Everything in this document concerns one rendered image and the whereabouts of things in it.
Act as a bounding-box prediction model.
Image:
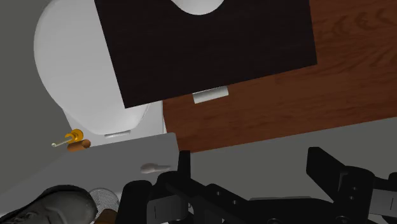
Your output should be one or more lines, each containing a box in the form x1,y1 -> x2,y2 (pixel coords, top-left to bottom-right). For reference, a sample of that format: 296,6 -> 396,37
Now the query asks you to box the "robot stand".
94,0 -> 318,109

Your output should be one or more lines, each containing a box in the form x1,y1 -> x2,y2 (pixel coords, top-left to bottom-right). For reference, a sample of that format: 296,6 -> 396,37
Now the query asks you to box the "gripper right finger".
305,146 -> 397,224

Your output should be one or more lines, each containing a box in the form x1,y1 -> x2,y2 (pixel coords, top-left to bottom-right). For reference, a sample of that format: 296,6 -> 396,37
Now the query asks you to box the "white toilet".
0,0 -> 179,218

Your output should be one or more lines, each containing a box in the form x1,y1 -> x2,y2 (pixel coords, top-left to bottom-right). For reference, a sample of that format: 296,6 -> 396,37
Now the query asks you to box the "dark grey figure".
0,185 -> 99,224

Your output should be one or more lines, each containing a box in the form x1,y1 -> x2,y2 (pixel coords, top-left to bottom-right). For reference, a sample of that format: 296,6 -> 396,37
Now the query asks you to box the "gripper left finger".
115,150 -> 267,224

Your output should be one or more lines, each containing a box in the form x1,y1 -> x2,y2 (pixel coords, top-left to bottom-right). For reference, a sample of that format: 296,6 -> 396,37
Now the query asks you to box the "metal mesh strainer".
88,187 -> 121,224

